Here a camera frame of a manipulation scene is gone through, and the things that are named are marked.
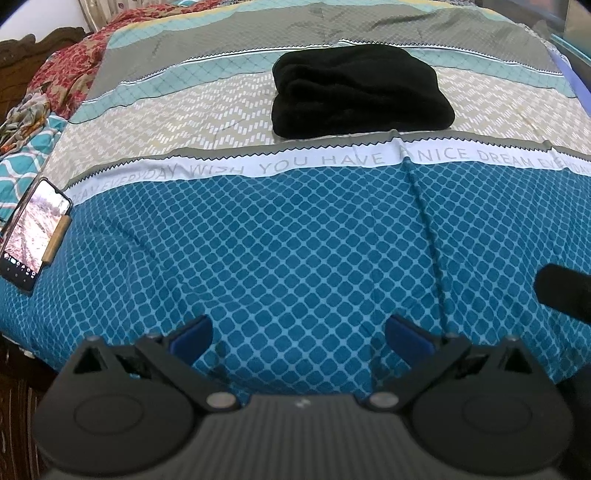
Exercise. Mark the leaf print curtain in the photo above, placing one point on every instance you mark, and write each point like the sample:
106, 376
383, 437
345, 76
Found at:
92, 11

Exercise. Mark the dark wooden furniture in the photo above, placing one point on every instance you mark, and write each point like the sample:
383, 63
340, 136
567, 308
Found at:
572, 41

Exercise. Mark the teal white patterned quilt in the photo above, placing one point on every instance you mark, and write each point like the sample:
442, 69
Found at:
23, 170

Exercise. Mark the wooden bed frame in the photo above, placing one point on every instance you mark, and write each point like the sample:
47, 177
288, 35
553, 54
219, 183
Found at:
18, 406

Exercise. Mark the patterned teal grey bedsheet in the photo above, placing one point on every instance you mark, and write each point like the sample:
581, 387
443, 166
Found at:
295, 221

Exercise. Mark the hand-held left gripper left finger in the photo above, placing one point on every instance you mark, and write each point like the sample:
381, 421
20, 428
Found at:
191, 337

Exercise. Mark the red floral cloth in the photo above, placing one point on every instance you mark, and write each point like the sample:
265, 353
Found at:
78, 60

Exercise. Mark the wooden phone stand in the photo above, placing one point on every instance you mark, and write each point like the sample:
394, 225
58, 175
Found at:
57, 240

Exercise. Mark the multicolour floral cloth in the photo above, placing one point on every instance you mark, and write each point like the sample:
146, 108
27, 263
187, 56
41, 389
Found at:
23, 117

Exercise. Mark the purple bed sheet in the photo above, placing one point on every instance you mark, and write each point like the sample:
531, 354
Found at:
564, 69

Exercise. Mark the black pants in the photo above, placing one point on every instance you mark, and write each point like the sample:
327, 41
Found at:
355, 92

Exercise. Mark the wooden headboard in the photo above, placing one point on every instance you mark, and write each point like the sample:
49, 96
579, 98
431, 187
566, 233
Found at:
32, 50

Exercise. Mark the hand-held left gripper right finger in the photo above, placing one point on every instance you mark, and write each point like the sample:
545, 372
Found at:
408, 338

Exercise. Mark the black smartphone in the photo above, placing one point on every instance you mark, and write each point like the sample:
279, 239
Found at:
32, 230

